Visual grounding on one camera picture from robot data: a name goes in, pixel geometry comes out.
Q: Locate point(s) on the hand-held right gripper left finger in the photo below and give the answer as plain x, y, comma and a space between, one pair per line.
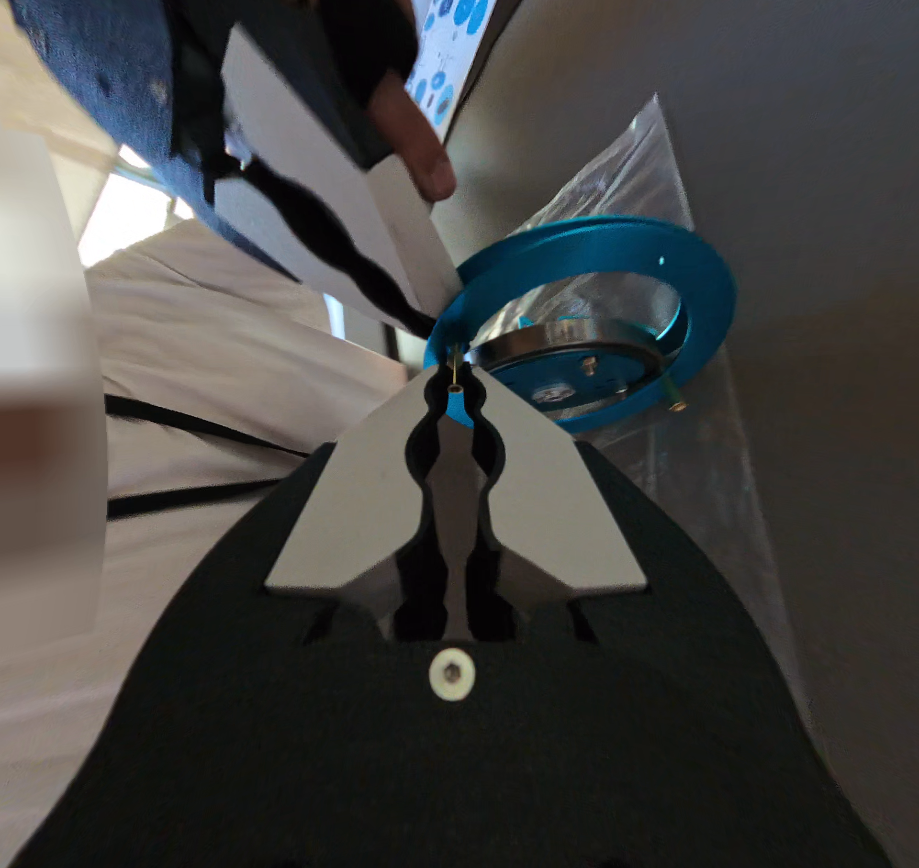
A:
344, 523

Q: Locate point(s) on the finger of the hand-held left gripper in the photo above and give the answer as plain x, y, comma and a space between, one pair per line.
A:
309, 143
273, 236

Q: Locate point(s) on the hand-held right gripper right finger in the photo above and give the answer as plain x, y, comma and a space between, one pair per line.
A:
567, 523

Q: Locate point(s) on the blue round turntable assembly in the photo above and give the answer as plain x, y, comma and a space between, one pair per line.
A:
703, 294

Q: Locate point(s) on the person's left hand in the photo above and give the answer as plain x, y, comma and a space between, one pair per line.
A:
420, 150

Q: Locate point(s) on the white paper sheet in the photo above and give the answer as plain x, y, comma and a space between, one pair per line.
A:
459, 21

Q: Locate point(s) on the clear plastic bag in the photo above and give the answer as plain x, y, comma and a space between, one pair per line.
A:
624, 179

